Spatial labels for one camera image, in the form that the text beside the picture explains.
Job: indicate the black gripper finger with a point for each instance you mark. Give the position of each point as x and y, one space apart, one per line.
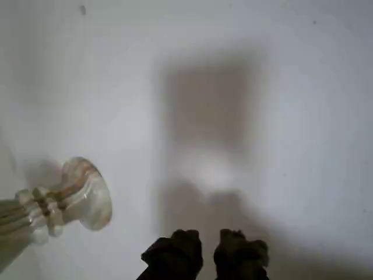
239 256
177 253

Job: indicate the beige marble vase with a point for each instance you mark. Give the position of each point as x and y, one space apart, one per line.
84 189

